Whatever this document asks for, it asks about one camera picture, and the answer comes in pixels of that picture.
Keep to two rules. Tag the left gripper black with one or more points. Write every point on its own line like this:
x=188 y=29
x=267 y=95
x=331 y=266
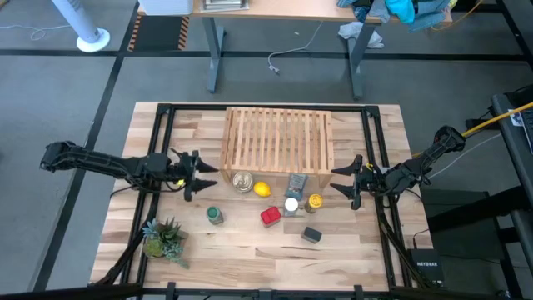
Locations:
x=189 y=175

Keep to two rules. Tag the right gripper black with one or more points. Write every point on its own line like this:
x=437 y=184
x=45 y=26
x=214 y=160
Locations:
x=370 y=181

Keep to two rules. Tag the green herb jar green lid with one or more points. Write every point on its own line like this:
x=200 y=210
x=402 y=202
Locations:
x=214 y=214

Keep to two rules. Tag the chili onion jar yellow lid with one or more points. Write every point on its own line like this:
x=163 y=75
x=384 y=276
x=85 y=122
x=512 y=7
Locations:
x=315 y=202

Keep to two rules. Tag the bagel seasoning jar white lid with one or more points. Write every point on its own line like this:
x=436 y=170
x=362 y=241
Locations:
x=291 y=205

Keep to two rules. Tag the green black pepper tin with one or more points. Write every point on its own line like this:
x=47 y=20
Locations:
x=312 y=234

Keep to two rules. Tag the red spice tin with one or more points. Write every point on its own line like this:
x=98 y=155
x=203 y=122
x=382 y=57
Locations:
x=270 y=216

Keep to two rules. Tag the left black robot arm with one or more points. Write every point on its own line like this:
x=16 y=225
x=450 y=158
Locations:
x=104 y=162

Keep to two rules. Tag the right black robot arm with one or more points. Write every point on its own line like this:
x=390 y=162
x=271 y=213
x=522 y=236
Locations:
x=437 y=146

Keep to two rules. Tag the wooden slatted shelf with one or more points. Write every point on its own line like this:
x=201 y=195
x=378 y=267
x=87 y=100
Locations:
x=277 y=139

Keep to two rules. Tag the blue tuna can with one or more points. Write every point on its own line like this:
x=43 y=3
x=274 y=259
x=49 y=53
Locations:
x=243 y=182

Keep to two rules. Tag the blue snack pouch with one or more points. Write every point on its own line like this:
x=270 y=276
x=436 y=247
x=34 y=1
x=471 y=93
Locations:
x=296 y=186

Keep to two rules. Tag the yellow lemon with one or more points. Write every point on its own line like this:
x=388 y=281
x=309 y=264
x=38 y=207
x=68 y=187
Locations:
x=262 y=189

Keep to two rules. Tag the potted succulent plant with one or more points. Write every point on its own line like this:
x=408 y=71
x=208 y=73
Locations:
x=164 y=241

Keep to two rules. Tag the black netgear router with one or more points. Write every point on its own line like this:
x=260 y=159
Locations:
x=425 y=266

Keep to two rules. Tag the white cloth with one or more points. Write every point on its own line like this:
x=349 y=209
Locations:
x=354 y=32

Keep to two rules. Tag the black hazard striped mat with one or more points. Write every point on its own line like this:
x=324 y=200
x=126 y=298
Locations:
x=160 y=33

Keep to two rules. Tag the black side desk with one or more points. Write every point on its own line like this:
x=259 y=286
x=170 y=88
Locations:
x=516 y=166

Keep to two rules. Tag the stack of papers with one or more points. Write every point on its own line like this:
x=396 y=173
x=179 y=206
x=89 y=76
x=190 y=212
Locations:
x=225 y=5

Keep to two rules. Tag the pile of clothes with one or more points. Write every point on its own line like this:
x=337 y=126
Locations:
x=420 y=12

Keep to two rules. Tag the wooden desk grey legs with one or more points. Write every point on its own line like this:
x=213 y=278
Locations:
x=283 y=10

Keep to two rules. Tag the white tower fan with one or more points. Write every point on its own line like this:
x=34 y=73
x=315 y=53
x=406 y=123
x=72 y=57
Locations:
x=83 y=25

